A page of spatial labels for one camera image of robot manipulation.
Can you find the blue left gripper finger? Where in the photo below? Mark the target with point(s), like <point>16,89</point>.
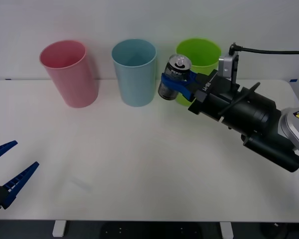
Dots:
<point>17,181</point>
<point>0,150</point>

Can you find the green plastic bin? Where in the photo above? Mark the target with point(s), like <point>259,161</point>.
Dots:
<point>204,53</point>

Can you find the pink plastic bin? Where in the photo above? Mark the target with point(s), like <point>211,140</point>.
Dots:
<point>72,82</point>

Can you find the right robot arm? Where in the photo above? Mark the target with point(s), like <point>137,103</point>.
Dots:
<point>259,114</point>

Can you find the pale blue plastic bin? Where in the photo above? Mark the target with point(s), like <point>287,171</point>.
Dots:
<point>135,84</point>

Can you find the white table leg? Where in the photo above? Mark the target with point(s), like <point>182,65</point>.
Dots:
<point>226,230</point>
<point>58,228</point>

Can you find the black drink can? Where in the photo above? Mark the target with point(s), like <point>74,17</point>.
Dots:
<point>176,71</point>

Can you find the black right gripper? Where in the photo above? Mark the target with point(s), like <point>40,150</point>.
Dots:
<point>214,97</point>

